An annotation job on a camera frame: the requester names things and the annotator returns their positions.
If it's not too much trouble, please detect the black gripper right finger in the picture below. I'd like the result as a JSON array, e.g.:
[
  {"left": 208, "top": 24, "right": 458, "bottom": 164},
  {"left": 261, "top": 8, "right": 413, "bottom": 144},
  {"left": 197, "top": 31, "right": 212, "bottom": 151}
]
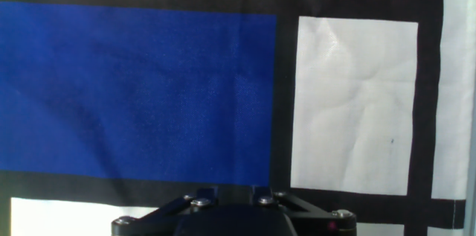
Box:
[{"left": 251, "top": 185, "right": 358, "bottom": 236}]

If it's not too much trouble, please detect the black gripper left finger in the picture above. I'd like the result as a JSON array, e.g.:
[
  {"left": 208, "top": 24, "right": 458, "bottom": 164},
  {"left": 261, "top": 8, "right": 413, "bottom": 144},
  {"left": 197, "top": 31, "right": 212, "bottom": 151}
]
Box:
[{"left": 110, "top": 185, "right": 219, "bottom": 236}]

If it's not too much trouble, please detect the colour block tablecloth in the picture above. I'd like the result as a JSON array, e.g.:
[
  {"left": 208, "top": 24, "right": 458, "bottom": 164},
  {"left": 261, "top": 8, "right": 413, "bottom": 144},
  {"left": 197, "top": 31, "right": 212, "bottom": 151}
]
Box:
[{"left": 0, "top": 0, "right": 475, "bottom": 236}]

